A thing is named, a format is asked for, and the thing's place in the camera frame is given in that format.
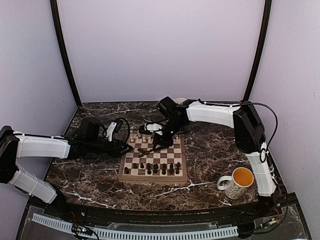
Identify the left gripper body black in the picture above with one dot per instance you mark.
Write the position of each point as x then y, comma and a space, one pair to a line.
93, 144

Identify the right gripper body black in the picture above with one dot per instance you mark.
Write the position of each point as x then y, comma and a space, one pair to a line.
174, 126

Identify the dark rook corner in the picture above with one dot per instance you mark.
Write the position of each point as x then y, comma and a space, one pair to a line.
126, 171

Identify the wooden chess board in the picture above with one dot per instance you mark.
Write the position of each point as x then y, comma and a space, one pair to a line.
173, 154

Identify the dark tall piece back row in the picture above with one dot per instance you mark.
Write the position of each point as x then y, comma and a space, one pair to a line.
171, 169

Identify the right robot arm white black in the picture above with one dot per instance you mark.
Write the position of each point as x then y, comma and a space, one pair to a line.
249, 132

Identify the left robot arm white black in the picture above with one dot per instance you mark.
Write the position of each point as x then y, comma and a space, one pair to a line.
15, 145

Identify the white chess pieces row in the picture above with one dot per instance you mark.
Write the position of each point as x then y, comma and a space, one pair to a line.
139, 138

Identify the seashell pattern mug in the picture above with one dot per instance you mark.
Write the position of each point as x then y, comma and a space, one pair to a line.
179, 100

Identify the white mug yellow inside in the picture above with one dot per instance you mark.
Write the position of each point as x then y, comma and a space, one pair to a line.
236, 185

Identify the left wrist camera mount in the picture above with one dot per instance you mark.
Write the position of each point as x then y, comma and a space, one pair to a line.
113, 128

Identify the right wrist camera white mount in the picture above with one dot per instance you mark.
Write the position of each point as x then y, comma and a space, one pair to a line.
149, 128

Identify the white cable duct strip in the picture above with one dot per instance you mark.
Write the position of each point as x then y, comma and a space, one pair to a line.
135, 232

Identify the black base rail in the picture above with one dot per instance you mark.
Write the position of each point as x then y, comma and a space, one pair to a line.
239, 215

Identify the right black frame post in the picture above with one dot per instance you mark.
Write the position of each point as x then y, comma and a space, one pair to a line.
259, 49

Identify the black frame post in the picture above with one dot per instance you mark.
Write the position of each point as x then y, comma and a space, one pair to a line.
63, 51
259, 49

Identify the left black frame post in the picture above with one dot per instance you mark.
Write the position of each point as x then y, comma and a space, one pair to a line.
63, 51

